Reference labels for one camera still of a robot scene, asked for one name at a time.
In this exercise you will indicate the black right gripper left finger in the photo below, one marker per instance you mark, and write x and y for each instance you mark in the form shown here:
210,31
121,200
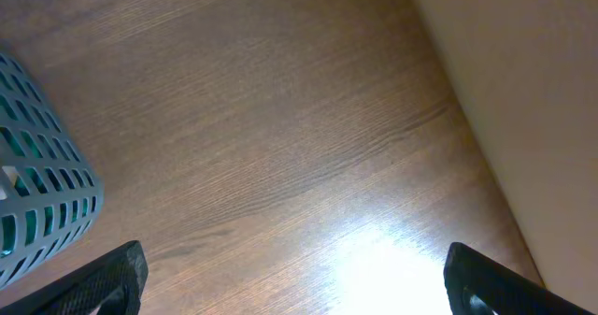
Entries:
111,284

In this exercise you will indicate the grey plastic lattice basket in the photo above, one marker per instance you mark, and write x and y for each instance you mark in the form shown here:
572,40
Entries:
50,195

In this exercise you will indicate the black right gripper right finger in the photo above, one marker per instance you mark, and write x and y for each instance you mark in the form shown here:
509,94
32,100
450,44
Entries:
476,284

